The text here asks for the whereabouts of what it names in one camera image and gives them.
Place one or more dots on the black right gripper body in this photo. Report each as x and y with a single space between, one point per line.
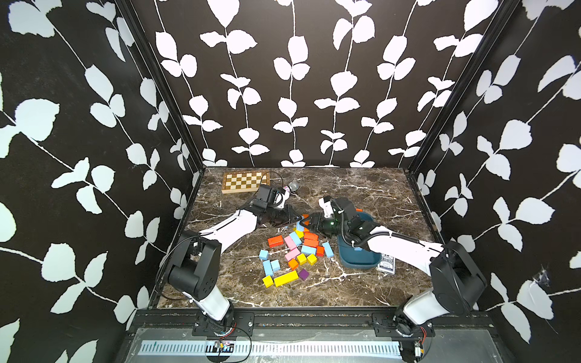
328 228

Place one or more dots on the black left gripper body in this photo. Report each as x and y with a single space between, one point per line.
278 216

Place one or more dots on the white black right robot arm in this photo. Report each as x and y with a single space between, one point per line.
456 281

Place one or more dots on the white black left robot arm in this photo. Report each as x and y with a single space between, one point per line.
193 267

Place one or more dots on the red block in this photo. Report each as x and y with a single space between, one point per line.
311 243
275 241
310 236

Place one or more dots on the light blue angled block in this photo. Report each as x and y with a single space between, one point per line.
295 238

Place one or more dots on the red block left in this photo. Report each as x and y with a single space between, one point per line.
275 241

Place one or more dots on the pink block upper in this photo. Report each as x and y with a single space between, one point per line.
290 243

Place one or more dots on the pink block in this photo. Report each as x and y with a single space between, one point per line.
292 254
290 243

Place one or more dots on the pink block lower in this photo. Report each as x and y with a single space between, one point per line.
292 254

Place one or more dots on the purple glitter microphone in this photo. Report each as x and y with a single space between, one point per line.
293 186

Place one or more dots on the yellow cube lower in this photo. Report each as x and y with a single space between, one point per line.
312 259

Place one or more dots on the dark teal plastic tray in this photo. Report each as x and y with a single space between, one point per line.
358 258

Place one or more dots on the orange cube lower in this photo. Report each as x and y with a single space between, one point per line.
293 264

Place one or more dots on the light blue cube beside long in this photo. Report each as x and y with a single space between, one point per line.
275 265

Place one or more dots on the purple cube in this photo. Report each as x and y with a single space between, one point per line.
303 274

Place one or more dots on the wooden chessboard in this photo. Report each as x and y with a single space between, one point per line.
244 181

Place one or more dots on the long yellow block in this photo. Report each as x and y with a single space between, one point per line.
286 278

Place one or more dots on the small yellow cube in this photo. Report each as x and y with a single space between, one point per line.
268 281

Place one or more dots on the playing card box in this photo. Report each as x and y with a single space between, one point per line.
387 264

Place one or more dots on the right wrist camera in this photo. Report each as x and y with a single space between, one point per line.
334 208

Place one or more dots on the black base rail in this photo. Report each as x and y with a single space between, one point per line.
379 320

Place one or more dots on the white slotted cable duct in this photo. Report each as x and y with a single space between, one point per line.
375 349

